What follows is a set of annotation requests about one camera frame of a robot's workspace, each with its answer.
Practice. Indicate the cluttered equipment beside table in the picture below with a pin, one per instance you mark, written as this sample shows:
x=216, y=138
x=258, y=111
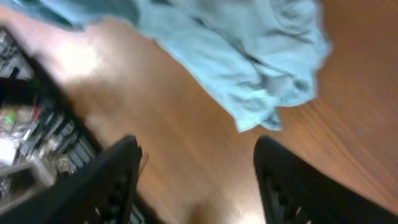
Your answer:
x=42, y=140

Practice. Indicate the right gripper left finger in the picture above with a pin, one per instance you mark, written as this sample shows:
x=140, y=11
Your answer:
x=101, y=192

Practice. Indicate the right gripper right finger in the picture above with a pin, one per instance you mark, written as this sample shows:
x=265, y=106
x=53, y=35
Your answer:
x=293, y=191

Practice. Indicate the light blue grey t-shirt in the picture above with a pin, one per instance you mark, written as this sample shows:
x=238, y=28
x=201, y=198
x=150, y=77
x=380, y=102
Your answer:
x=251, y=56

